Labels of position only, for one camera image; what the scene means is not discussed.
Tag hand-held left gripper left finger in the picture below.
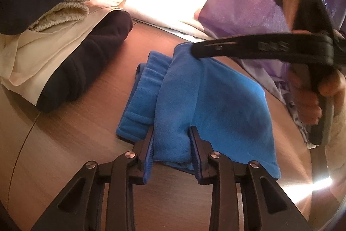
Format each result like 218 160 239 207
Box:
30 127 155 231

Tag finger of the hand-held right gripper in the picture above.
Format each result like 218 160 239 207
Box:
191 32 335 61

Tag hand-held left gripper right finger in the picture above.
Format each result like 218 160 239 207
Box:
189 125 311 231

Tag blue fleece pants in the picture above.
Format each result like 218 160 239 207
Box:
116 42 280 181

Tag person's right forearm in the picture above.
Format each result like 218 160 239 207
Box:
324 112 346 183

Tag person's right hand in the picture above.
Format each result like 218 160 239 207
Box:
287 63 346 126

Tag purple cloth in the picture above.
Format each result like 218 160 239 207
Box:
195 0 346 102

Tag black fleece garment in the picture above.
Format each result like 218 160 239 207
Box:
36 11 133 114

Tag cream cloth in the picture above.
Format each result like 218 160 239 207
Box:
0 1 130 106

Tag cream knitted garment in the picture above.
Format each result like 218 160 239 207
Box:
27 0 94 33

